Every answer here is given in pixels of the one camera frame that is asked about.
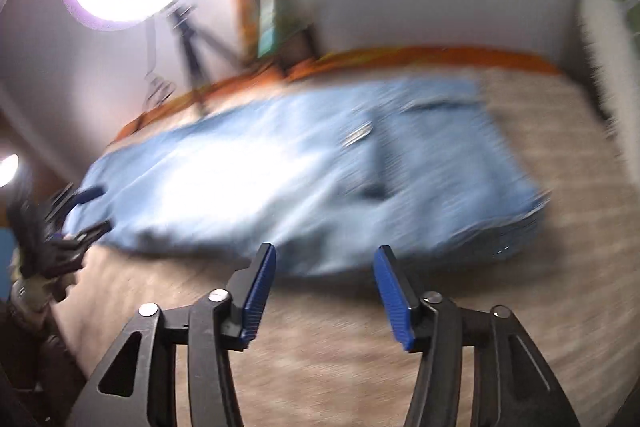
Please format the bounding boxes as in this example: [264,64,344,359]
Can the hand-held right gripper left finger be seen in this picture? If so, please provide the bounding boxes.
[67,243,277,427]

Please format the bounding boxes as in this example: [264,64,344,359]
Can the small round lamp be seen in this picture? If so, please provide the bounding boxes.
[0,154,21,188]

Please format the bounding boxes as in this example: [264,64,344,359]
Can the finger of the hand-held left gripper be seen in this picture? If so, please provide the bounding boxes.
[50,186,107,219]
[52,221,113,258]

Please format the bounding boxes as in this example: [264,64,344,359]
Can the light blue denim pants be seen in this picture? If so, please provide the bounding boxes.
[65,77,551,280]

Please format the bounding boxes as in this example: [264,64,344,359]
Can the beige plaid blanket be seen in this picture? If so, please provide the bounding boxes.
[50,67,631,427]

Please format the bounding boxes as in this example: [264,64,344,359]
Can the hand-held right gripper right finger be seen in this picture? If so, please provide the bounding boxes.
[372,245,581,427]

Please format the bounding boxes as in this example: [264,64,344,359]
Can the person's left hand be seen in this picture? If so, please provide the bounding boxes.
[10,277,56,314]

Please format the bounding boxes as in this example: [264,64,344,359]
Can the orange leaf-print bedsheet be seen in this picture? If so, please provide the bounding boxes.
[107,47,563,145]

